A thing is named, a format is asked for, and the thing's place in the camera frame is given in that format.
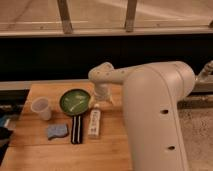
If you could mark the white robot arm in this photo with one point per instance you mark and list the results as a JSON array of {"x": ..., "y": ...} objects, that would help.
[{"x": 150, "y": 93}]

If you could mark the clear plastic cup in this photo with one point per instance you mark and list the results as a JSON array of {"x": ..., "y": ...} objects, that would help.
[{"x": 41, "y": 107}]

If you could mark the right window frame post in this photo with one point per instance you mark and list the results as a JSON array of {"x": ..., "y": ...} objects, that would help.
[{"x": 130, "y": 15}]

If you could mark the left window frame post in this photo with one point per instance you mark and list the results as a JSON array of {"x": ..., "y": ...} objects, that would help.
[{"x": 64, "y": 16}]

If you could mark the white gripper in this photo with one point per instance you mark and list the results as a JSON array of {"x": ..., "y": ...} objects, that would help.
[{"x": 101, "y": 94}]

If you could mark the window frame post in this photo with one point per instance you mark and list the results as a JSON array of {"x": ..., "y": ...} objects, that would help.
[
  {"x": 64, "y": 16},
  {"x": 130, "y": 15}
]

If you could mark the blue sponge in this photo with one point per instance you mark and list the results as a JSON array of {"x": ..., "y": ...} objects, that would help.
[{"x": 57, "y": 131}]

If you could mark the green bowl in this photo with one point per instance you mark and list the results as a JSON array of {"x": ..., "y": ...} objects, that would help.
[{"x": 74, "y": 102}]

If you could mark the dark objects at left edge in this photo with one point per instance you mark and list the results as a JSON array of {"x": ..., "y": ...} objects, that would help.
[{"x": 5, "y": 135}]

